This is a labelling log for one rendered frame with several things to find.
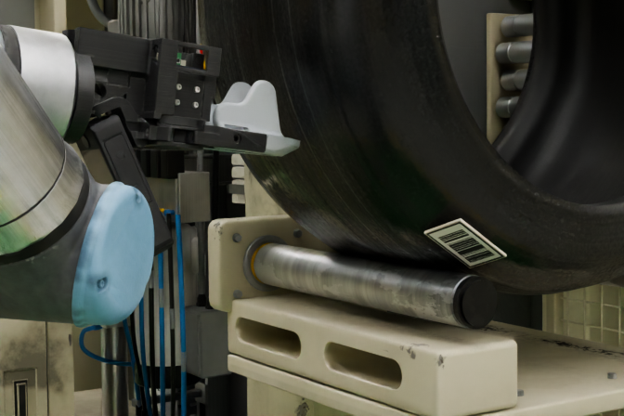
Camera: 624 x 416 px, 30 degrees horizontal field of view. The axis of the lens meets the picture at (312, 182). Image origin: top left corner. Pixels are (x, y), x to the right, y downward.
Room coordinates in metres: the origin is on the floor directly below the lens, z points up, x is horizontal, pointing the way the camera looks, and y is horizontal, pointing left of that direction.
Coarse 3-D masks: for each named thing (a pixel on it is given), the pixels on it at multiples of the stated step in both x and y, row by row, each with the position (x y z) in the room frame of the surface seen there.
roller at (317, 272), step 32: (256, 256) 1.23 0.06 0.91; (288, 256) 1.18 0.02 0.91; (320, 256) 1.14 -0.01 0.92; (352, 256) 1.11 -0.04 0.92; (288, 288) 1.19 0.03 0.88; (320, 288) 1.13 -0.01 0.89; (352, 288) 1.08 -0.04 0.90; (384, 288) 1.03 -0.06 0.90; (416, 288) 1.00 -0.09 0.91; (448, 288) 0.96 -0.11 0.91; (480, 288) 0.96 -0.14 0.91; (448, 320) 0.97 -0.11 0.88; (480, 320) 0.96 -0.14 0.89
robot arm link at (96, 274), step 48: (0, 48) 0.64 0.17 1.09; (0, 96) 0.62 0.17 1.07; (0, 144) 0.63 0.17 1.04; (48, 144) 0.67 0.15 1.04; (0, 192) 0.65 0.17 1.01; (48, 192) 0.67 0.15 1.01; (96, 192) 0.72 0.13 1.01; (0, 240) 0.67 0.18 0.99; (48, 240) 0.68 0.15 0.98; (96, 240) 0.69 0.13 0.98; (144, 240) 0.75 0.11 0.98; (0, 288) 0.71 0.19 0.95; (48, 288) 0.70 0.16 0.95; (96, 288) 0.70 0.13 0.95; (144, 288) 0.75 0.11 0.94
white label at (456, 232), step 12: (432, 228) 0.96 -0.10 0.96; (444, 228) 0.95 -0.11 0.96; (456, 228) 0.95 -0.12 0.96; (468, 228) 0.94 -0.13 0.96; (444, 240) 0.97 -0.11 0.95; (456, 240) 0.96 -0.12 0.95; (468, 240) 0.96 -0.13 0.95; (480, 240) 0.95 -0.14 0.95; (456, 252) 0.98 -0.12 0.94; (468, 252) 0.97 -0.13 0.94; (480, 252) 0.97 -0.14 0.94; (492, 252) 0.96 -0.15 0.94; (468, 264) 0.99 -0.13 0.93; (480, 264) 0.98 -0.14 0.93
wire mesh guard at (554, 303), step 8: (584, 288) 1.49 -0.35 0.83; (552, 296) 1.53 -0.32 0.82; (560, 296) 1.53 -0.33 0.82; (568, 296) 1.52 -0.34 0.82; (584, 296) 1.49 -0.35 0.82; (552, 304) 1.53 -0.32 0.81; (560, 304) 1.54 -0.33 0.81; (568, 304) 1.52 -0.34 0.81; (584, 304) 1.49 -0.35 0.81; (592, 304) 1.49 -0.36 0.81; (600, 304) 1.47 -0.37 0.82; (552, 312) 1.53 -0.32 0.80; (560, 312) 1.54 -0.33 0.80; (568, 312) 1.52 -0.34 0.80; (584, 312) 1.49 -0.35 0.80; (552, 320) 1.53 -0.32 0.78; (560, 320) 1.53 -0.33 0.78; (568, 320) 1.52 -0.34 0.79; (584, 320) 1.49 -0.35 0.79; (552, 328) 1.53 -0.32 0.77; (560, 328) 1.54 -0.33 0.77; (568, 328) 1.52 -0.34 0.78; (584, 328) 1.49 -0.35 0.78; (600, 328) 1.47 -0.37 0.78; (608, 328) 1.46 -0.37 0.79; (584, 336) 1.49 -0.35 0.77
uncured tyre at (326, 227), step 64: (256, 0) 0.99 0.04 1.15; (320, 0) 0.92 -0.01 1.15; (384, 0) 0.90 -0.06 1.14; (576, 0) 1.37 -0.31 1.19; (256, 64) 1.00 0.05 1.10; (320, 64) 0.93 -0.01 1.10; (384, 64) 0.91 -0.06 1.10; (448, 64) 0.93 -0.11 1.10; (576, 64) 1.37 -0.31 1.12; (320, 128) 0.96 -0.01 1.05; (384, 128) 0.93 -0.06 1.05; (448, 128) 0.93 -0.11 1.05; (512, 128) 1.34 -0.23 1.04; (576, 128) 1.35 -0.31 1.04; (320, 192) 1.02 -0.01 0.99; (384, 192) 0.95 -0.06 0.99; (448, 192) 0.94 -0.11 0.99; (512, 192) 0.97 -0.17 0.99; (576, 192) 1.29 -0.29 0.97; (384, 256) 1.07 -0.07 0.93; (448, 256) 0.99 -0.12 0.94; (512, 256) 0.99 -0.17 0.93; (576, 256) 1.02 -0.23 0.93
